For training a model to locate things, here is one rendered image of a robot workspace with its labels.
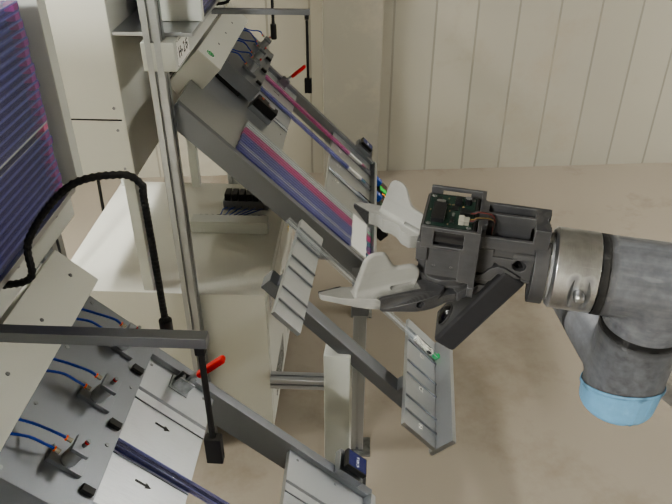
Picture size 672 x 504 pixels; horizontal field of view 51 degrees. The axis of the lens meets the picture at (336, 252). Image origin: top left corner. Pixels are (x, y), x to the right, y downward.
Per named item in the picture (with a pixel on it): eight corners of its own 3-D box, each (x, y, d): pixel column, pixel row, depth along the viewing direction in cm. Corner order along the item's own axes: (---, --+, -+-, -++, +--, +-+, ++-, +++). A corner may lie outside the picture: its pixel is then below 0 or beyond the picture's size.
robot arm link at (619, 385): (621, 355, 78) (647, 275, 72) (669, 432, 69) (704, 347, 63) (552, 358, 77) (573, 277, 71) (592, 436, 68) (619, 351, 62)
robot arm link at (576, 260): (583, 278, 69) (586, 335, 63) (536, 271, 70) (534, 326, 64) (601, 216, 65) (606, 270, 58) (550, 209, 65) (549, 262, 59)
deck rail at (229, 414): (350, 503, 141) (372, 489, 138) (350, 511, 139) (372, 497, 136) (40, 302, 116) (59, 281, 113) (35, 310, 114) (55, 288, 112)
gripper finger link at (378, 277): (317, 253, 61) (411, 229, 64) (318, 303, 65) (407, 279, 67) (330, 274, 59) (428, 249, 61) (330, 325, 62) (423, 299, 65)
